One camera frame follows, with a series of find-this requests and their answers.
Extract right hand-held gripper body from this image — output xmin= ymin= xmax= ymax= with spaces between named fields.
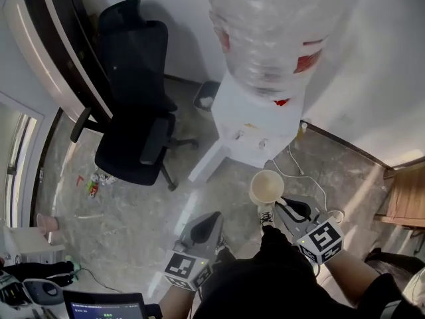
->
xmin=296 ymin=212 xmax=345 ymax=266

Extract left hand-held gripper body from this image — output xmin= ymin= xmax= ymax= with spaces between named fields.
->
xmin=163 ymin=247 xmax=220 ymax=292

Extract white water dispenser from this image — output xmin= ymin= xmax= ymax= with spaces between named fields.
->
xmin=187 ymin=70 xmax=305 ymax=184

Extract person's left forearm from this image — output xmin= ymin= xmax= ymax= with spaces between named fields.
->
xmin=157 ymin=283 xmax=197 ymax=319

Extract person's right forearm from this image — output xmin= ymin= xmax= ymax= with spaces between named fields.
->
xmin=317 ymin=253 xmax=373 ymax=309

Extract person's left white sneaker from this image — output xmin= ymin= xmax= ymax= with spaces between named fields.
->
xmin=214 ymin=234 xmax=233 ymax=257

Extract person's white sneaker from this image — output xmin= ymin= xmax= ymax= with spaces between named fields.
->
xmin=258 ymin=204 xmax=275 ymax=229
xmin=214 ymin=234 xmax=233 ymax=257

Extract person's right white sneaker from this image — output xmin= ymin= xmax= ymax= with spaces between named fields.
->
xmin=258 ymin=204 xmax=275 ymax=229

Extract person in dark clothing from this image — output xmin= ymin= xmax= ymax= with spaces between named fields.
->
xmin=191 ymin=225 xmax=425 ymax=319

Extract black tablet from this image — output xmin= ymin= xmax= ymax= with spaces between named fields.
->
xmin=62 ymin=290 xmax=146 ymax=319

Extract wooden nightstand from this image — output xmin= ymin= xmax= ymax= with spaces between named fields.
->
xmin=374 ymin=157 xmax=425 ymax=229

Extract crumpled white paper scraps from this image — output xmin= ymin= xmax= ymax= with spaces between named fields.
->
xmin=90 ymin=172 xmax=118 ymax=187

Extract mint green object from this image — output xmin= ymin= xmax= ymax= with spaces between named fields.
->
xmin=64 ymin=261 xmax=82 ymax=280

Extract small dark trash bin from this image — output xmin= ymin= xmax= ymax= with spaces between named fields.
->
xmin=193 ymin=80 xmax=222 ymax=113

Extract grey handheld device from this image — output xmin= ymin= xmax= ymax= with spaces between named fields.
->
xmin=22 ymin=277 xmax=64 ymax=308

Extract black cloth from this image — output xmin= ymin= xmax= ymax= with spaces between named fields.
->
xmin=2 ymin=261 xmax=76 ymax=287

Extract pink plastic container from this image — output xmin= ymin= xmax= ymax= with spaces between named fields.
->
xmin=35 ymin=212 xmax=61 ymax=233

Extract white low shelf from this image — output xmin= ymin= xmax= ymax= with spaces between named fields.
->
xmin=2 ymin=225 xmax=66 ymax=266

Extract black office chair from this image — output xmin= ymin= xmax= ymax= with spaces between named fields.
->
xmin=70 ymin=0 xmax=201 ymax=193

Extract clear water bottle red label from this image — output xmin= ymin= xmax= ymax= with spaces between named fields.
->
xmin=202 ymin=0 xmax=350 ymax=108

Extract grey framed glass door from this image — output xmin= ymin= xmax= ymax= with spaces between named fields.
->
xmin=0 ymin=91 xmax=44 ymax=229

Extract white panel with dark edge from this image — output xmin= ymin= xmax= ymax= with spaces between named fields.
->
xmin=19 ymin=0 xmax=114 ymax=121
xmin=1 ymin=0 xmax=100 ymax=123

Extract white cable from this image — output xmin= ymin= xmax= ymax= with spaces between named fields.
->
xmin=272 ymin=143 xmax=347 ymax=226

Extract thin black cable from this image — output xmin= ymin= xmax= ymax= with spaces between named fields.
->
xmin=78 ymin=266 xmax=124 ymax=294

